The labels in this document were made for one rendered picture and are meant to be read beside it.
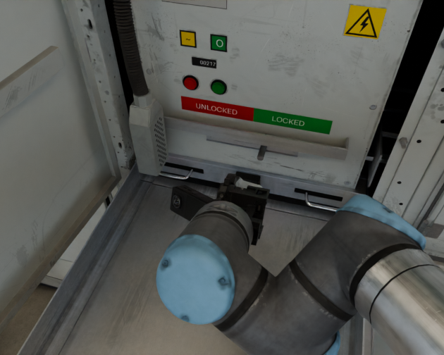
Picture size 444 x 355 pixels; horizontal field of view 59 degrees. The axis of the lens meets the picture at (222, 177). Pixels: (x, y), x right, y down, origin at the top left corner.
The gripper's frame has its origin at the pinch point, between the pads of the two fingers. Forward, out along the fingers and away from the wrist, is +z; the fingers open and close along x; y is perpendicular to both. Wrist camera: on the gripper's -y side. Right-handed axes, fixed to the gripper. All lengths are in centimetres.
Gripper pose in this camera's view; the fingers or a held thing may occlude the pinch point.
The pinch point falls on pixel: (235, 185)
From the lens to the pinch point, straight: 77.2
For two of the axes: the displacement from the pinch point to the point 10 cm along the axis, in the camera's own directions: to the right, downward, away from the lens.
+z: 2.2, -2.7, 9.4
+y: 9.7, 1.9, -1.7
